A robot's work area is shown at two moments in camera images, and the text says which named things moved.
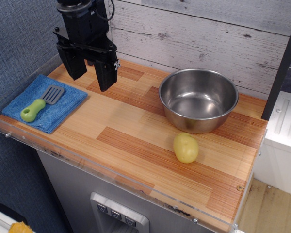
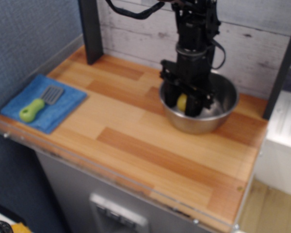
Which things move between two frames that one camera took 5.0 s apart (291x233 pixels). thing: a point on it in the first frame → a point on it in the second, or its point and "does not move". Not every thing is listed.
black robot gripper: x=87 y=35 → x=192 y=74
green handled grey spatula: x=51 y=95 does not move
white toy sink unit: x=278 y=163 does not move
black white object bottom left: x=2 y=218 does not move
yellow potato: x=186 y=147 → x=182 y=102
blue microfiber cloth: x=52 y=115 does not move
